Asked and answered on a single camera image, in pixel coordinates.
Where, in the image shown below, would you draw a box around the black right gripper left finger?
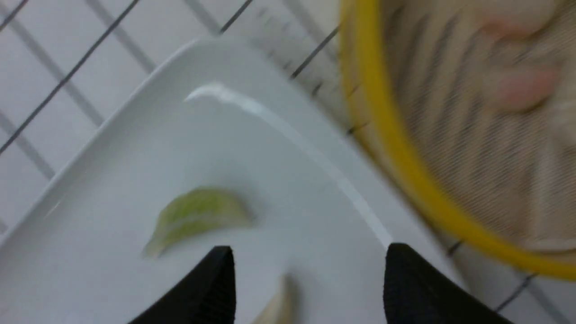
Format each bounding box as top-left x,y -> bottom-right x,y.
131,246 -> 236,324

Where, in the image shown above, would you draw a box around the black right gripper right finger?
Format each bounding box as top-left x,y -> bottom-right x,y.
383,243 -> 510,324

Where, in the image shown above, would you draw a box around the pale yellow steamed dumpling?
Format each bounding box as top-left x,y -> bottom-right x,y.
253,274 -> 298,324

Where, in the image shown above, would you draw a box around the green steamed dumpling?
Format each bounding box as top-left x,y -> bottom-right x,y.
143,186 -> 253,257

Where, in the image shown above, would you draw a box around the white square plate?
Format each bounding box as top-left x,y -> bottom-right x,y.
0,40 -> 467,324

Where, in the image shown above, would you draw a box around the pink steamed dumpling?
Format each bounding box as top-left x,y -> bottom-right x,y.
484,65 -> 561,113
475,0 -> 564,38

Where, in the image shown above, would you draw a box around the pink steamed dumpling upper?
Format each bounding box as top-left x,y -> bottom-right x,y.
475,0 -> 564,38

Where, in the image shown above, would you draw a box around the white grid tablecloth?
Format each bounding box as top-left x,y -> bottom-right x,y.
0,0 -> 576,324

